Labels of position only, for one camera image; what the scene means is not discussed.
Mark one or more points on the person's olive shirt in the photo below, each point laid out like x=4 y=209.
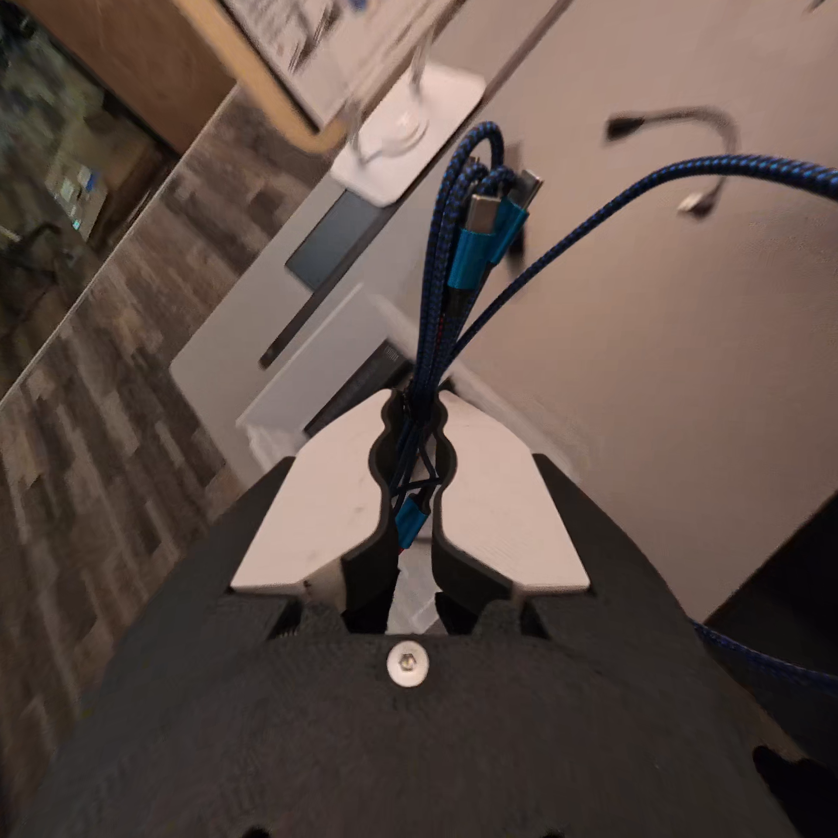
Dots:
x=799 y=576

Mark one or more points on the wooden instruction board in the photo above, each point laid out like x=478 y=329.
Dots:
x=275 y=78

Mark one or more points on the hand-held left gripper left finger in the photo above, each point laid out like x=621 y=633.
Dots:
x=314 y=517

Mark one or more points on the white board stand base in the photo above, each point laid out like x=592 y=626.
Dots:
x=445 y=111

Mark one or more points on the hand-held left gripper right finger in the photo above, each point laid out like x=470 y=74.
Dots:
x=510 y=517

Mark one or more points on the clear plastic bin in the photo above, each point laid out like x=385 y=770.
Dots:
x=294 y=393

